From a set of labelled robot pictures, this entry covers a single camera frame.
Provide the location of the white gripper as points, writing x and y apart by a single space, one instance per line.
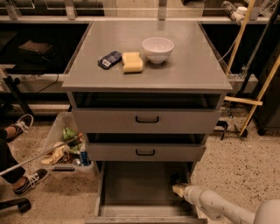
190 192

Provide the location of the black chocolate rxbar packet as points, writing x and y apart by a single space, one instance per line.
176 179

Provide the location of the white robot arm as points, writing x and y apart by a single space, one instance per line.
215 207

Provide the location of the grey bottom drawer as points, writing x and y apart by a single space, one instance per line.
141 193

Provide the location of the grey drawer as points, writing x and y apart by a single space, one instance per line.
146 121
141 193
163 152

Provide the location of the grey top drawer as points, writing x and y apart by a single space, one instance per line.
146 121

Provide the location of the grey middle drawer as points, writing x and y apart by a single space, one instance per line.
163 152

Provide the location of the grey drawer cabinet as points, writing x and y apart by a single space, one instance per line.
191 77

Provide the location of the blue soda can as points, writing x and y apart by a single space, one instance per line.
84 158

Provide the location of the clear plastic bin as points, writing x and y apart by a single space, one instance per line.
59 171

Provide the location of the green snack bag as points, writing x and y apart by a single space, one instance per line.
68 133

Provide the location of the yellow sponge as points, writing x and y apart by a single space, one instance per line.
132 62

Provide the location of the white bowl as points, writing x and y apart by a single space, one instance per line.
157 49

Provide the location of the blue snack bar packet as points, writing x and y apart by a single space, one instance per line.
109 60

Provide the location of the black white left sneaker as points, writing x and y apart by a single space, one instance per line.
26 183

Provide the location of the black white sneaker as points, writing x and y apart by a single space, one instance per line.
26 183
22 125

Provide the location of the black office chair base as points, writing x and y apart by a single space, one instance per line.
23 204

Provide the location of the white long stick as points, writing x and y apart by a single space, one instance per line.
44 152

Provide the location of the black white right sneaker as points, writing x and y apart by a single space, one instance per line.
22 125

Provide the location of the black trouser leg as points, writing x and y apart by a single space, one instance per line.
6 158

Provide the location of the brown box on shelf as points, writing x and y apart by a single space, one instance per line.
34 48

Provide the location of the wooden broom handle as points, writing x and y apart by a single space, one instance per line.
239 36

